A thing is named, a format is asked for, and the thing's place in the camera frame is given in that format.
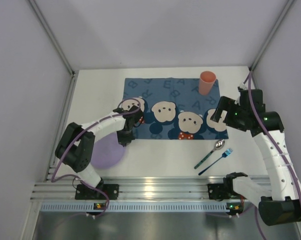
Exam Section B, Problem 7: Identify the purple plastic plate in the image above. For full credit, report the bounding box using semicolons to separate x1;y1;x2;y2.
90;132;126;169

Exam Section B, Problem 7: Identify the orange plastic cup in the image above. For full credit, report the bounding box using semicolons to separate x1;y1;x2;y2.
198;71;217;96

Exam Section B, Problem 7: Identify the silver spoon green handle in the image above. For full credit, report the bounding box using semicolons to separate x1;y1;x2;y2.
194;139;225;170

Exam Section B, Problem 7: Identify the blue bear print placemat cloth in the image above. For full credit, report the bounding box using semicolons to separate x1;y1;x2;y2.
122;78;229;140

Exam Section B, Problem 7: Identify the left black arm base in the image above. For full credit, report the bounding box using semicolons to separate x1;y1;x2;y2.
74;184;120;200

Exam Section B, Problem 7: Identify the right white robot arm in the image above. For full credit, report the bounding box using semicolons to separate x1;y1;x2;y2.
210;89;301;226

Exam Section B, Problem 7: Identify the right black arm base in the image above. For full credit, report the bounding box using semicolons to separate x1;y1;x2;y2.
207;183;245;202

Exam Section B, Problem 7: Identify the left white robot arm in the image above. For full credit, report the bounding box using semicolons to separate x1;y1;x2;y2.
51;106;143;189

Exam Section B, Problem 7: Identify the aluminium rail frame front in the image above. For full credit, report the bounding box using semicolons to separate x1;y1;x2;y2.
30;176;301;203

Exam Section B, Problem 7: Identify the left aluminium frame post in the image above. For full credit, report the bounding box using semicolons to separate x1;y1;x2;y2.
26;0;75;76

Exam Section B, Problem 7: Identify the aluminium frame post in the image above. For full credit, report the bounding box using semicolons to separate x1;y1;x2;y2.
26;0;75;76
248;0;297;72

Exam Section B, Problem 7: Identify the perforated cable duct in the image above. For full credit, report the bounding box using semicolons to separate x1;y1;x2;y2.
40;202;245;213

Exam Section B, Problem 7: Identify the right aluminium frame post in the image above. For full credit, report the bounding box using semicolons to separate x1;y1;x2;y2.
248;0;297;72

